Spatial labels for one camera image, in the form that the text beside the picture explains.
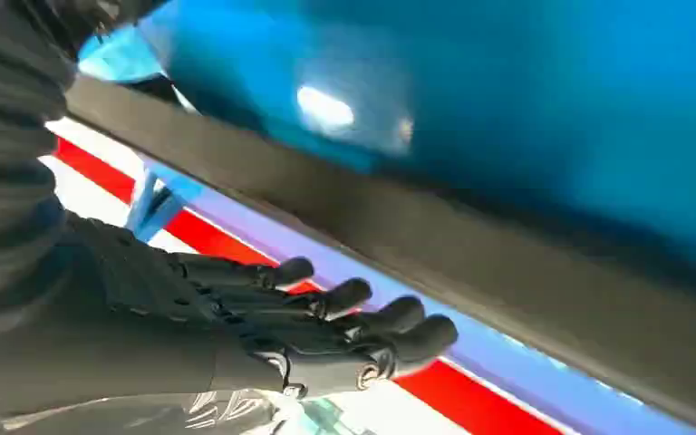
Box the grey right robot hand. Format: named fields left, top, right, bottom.
left=0, top=213, right=459, bottom=419

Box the clear plastic wrap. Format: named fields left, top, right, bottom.
left=182, top=389, right=340, bottom=435

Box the dark grey bar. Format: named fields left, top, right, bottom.
left=64, top=74, right=696, bottom=435

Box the glossy blue panel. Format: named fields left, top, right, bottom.
left=77, top=0, right=696, bottom=305

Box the pale blue bracket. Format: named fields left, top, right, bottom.
left=124, top=169, right=207, bottom=244

